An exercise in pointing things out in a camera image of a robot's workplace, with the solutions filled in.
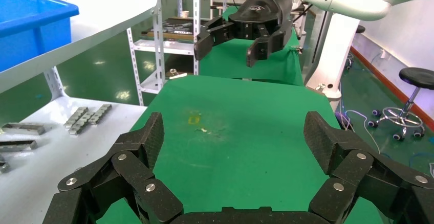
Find green cloth covered table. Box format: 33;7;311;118
199;5;303;86

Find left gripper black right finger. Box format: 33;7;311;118
303;111;434;224

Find grey terminal strip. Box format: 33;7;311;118
69;112;95;136
88;104;113;125
63;106;90;129

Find grey metal rail piece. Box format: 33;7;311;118
2;122;47;136
0;140;38;152

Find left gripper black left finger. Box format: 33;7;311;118
42;111;184;224

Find white robot torso column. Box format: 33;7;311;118
305;12;361;101

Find black swivel stool chrome base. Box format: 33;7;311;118
367;67;434;142

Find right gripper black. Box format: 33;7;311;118
193;0;294;68

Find white floor cable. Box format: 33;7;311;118
339;109;382;155

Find green table cloth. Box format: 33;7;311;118
96;75;384;224

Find grey metal parts pile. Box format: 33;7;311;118
162;18;194;35

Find large blue plastic bin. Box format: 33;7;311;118
0;0;80;72

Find white metal shelf rack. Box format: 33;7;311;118
0;0;161;224

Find white slotted storage rack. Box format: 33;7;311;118
117;0;204;106

